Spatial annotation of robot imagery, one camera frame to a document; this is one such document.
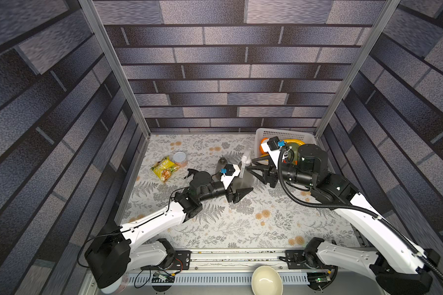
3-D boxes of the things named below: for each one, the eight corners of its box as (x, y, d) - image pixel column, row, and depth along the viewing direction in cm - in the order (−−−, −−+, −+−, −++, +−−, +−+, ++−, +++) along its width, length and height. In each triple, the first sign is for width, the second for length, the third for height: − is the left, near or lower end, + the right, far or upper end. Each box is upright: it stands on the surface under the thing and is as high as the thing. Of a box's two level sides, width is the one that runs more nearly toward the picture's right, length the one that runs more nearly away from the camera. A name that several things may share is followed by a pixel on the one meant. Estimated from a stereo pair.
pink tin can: (173, 168, 105) (171, 162, 100) (176, 157, 110) (174, 151, 106) (185, 168, 105) (183, 162, 100) (187, 157, 110) (185, 151, 106)
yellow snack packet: (153, 171, 104) (150, 166, 100) (169, 160, 109) (167, 155, 105) (163, 182, 99) (161, 178, 96) (179, 170, 104) (178, 165, 101)
